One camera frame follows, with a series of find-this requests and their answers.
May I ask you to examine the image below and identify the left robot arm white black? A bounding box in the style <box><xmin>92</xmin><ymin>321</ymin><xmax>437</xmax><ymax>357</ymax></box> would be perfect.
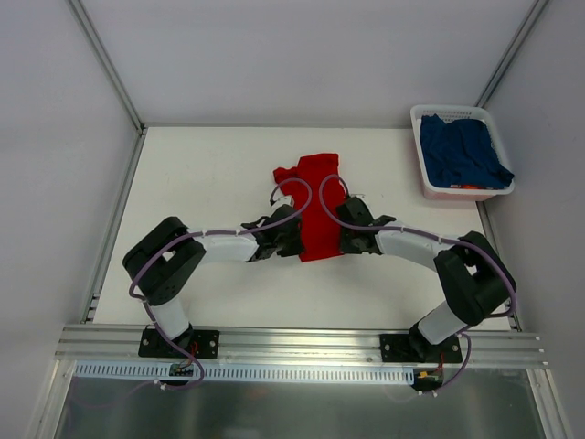
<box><xmin>122</xmin><ymin>204</ymin><xmax>304</xmax><ymax>357</ymax></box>

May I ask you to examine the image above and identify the red t shirt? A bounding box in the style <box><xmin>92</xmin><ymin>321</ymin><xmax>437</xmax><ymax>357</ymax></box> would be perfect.
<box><xmin>272</xmin><ymin>153</ymin><xmax>346</xmax><ymax>262</ymax></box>

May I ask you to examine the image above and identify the white plastic laundry basket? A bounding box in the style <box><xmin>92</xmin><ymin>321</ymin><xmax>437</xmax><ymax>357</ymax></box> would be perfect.
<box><xmin>410</xmin><ymin>104</ymin><xmax>515</xmax><ymax>201</ymax></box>

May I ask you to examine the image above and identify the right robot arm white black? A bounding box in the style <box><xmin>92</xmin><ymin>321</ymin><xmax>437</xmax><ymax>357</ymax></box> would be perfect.
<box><xmin>335</xmin><ymin>197</ymin><xmax>516</xmax><ymax>362</ymax></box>

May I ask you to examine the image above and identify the aluminium mounting rail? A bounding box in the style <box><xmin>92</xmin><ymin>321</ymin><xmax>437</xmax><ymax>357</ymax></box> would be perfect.
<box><xmin>55</xmin><ymin>324</ymin><xmax>549</xmax><ymax>369</ymax></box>

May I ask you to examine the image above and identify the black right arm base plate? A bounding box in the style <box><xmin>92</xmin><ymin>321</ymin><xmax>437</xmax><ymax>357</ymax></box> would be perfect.
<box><xmin>378</xmin><ymin>334</ymin><xmax>463</xmax><ymax>364</ymax></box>

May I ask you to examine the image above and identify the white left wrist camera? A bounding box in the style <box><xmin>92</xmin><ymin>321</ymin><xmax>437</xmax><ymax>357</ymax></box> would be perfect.
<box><xmin>272</xmin><ymin>196</ymin><xmax>294</xmax><ymax>207</ymax></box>

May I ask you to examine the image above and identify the blue t shirt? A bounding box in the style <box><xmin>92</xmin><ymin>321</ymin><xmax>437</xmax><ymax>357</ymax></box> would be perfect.
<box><xmin>420</xmin><ymin>114</ymin><xmax>514</xmax><ymax>190</ymax></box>

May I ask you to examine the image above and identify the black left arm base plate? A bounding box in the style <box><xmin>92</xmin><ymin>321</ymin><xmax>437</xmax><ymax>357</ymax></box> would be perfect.
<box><xmin>138</xmin><ymin>327</ymin><xmax>220</xmax><ymax>359</ymax></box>

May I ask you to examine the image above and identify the white slotted cable duct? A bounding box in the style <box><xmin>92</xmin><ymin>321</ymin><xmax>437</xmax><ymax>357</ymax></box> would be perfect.
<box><xmin>74</xmin><ymin>361</ymin><xmax>415</xmax><ymax>386</ymax></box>

